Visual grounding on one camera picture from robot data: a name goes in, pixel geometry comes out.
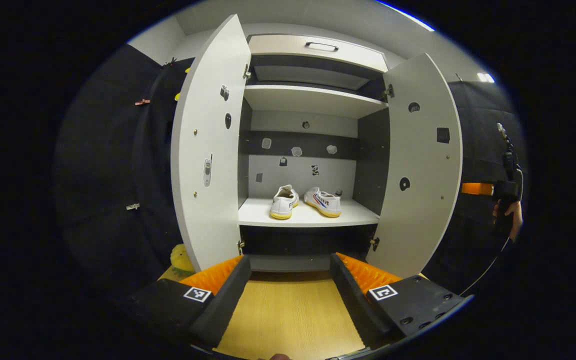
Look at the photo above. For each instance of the small ceiling light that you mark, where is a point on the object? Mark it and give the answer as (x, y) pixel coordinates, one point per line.
(485, 77)

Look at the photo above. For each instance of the white shoe cabinet door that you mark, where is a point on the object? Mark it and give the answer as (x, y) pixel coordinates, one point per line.
(418, 225)
(208, 225)

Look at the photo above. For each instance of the white cabinet drawer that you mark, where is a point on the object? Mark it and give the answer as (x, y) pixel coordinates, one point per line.
(278, 45)

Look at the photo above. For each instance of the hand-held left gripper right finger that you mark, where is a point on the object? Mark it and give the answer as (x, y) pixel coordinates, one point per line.
(355, 310)

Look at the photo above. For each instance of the red cloth clip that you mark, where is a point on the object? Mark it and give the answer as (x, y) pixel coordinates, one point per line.
(142, 102)

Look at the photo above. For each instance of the white canvas shoe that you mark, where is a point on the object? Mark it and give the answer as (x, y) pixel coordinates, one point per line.
(325, 204)
(284, 202)

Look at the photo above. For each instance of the yellow plush toy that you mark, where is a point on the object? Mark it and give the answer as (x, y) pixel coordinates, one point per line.
(180, 260)

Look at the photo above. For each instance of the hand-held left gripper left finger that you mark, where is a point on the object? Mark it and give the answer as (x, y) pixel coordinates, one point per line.
(225, 305)

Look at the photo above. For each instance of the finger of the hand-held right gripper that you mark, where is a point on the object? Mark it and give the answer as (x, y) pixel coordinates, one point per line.
(477, 189)

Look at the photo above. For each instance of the grey white shoe cabinet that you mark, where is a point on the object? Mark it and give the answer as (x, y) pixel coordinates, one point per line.
(253, 212)

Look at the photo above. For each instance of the white cloth clip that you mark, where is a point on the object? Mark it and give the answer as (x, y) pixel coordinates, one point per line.
(133, 206)

